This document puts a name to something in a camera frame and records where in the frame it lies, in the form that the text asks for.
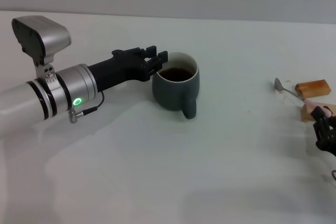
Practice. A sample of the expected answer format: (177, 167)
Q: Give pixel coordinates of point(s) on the grey ceramic coffee cup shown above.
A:
(168, 95)

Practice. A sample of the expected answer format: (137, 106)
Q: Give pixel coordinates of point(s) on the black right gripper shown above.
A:
(329, 144)

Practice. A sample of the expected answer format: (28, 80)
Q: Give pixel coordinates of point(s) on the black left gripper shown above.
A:
(118, 69)

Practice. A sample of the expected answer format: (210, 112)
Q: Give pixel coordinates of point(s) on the light plain wooden block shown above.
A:
(305, 113)

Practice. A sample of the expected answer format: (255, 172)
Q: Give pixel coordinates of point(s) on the coffee stained wooden block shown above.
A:
(315, 89)

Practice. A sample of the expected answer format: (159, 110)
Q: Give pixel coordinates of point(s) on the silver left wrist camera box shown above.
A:
(43, 35)

